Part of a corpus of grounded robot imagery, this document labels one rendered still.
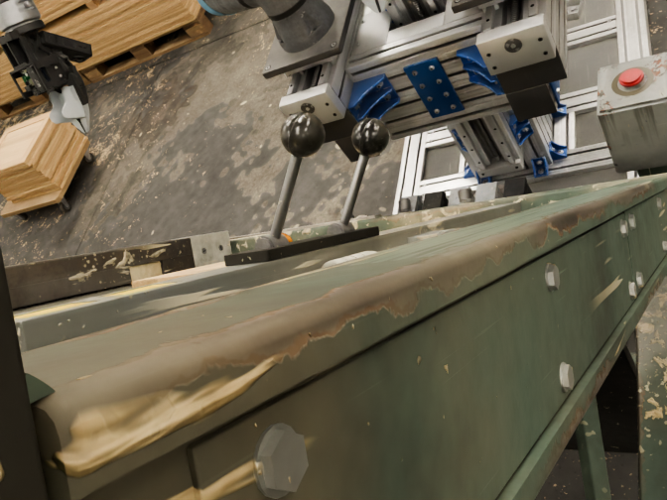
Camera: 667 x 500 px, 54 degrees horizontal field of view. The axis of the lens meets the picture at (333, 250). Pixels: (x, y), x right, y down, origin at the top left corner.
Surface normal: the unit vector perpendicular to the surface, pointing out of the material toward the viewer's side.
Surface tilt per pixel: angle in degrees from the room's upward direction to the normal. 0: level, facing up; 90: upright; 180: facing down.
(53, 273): 90
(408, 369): 90
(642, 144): 90
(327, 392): 90
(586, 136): 0
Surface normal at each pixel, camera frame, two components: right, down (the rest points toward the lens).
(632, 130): -0.22, 0.84
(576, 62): -0.50, -0.54
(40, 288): 0.84, -0.11
